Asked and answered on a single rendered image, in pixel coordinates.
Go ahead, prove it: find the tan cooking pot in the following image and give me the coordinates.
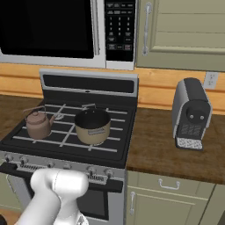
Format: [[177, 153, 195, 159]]
[[74, 103, 113, 146]]

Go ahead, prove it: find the brown kettle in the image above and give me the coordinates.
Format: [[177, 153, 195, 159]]
[[23, 105, 57, 141]]

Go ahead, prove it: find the grey and black coffee machine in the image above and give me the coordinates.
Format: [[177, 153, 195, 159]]
[[171, 76, 213, 152]]

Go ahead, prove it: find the green drawer front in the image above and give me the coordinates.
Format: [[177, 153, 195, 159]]
[[126, 170, 216, 200]]

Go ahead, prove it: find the green wall cupboard door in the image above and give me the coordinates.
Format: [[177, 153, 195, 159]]
[[134, 0, 225, 72]]

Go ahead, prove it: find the silver drawer handle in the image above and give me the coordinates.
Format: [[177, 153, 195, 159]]
[[157, 178, 181, 192]]

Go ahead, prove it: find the white wall socket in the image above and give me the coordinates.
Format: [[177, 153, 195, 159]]
[[203, 71, 220, 91]]

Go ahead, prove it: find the green base cupboard door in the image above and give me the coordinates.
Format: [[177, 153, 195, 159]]
[[124, 185, 211, 225], [200, 184, 225, 225], [0, 171, 25, 212]]

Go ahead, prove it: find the silver microwave door handle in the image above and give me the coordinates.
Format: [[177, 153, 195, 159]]
[[91, 0, 101, 56]]

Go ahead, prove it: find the black and silver stove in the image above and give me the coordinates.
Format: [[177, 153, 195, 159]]
[[0, 68, 140, 225]]

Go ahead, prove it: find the silver base cupboard handle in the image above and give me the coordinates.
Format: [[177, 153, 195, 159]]
[[129, 191, 137, 217]]

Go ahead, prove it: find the silver wall cupboard handle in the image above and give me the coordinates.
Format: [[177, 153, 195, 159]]
[[142, 2, 153, 57]]

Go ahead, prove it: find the silver microwave oven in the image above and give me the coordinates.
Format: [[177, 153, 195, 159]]
[[0, 0, 139, 71]]

